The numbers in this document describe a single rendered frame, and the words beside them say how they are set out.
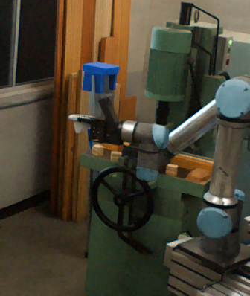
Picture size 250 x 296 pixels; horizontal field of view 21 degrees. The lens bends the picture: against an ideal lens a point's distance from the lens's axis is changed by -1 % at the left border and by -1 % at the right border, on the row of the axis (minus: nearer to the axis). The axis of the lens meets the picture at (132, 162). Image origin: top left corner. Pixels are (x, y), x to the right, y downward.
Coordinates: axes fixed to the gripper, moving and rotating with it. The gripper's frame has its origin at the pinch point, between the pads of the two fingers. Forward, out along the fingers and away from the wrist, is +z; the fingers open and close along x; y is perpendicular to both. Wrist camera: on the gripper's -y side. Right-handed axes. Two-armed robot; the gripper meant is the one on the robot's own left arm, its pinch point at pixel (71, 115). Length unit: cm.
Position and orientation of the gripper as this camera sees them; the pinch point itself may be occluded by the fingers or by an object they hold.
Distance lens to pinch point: 238.8
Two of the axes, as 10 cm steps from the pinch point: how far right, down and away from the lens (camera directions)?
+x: 3.5, -1.7, 9.2
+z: -9.3, -1.8, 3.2
